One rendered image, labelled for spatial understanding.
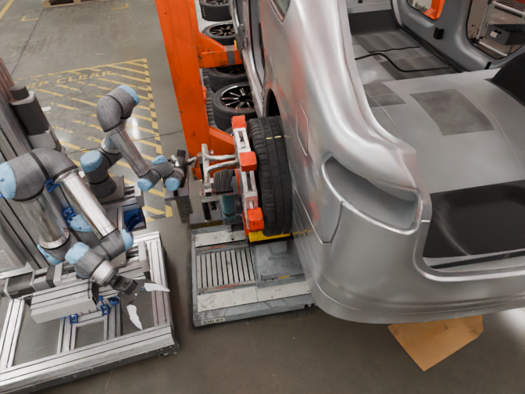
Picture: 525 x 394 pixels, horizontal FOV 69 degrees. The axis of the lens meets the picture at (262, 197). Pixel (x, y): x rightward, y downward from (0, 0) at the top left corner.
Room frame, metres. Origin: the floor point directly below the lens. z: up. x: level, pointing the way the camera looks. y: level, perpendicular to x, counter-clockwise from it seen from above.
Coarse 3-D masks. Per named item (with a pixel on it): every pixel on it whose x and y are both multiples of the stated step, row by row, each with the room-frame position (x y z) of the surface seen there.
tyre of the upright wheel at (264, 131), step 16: (256, 128) 1.66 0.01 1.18; (272, 128) 1.65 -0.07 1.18; (256, 144) 1.56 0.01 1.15; (272, 144) 1.55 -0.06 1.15; (256, 160) 1.53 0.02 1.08; (272, 160) 1.48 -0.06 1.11; (272, 176) 1.43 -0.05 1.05; (288, 176) 1.43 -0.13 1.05; (272, 192) 1.38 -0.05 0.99; (288, 192) 1.38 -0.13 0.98; (272, 208) 1.35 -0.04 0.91; (288, 208) 1.36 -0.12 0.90; (272, 224) 1.35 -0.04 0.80; (288, 224) 1.36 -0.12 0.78
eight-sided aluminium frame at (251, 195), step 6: (234, 132) 1.74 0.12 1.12; (240, 132) 1.74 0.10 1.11; (246, 132) 1.75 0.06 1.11; (234, 138) 1.80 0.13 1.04; (240, 138) 1.89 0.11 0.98; (246, 138) 1.67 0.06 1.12; (234, 144) 1.89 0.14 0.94; (240, 144) 1.62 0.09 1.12; (246, 144) 1.62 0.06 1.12; (240, 150) 1.57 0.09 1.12; (246, 150) 1.56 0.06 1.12; (252, 174) 1.47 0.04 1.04; (252, 180) 1.45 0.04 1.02; (246, 186) 1.43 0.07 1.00; (252, 186) 1.43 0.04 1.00; (246, 192) 1.41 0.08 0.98; (252, 192) 1.41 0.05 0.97; (246, 198) 1.39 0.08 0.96; (252, 198) 1.40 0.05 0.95; (246, 204) 1.39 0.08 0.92; (252, 204) 1.71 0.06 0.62; (246, 210) 1.40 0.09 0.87; (246, 216) 1.61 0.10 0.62; (246, 222) 1.53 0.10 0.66
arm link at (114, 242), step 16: (48, 160) 1.13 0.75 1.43; (64, 160) 1.15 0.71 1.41; (64, 176) 1.11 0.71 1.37; (80, 192) 1.08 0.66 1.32; (80, 208) 1.04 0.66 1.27; (96, 208) 1.05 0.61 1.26; (96, 224) 1.00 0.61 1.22; (112, 224) 1.02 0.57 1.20; (112, 240) 0.97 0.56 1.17; (128, 240) 0.99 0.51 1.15; (112, 256) 0.93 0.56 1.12
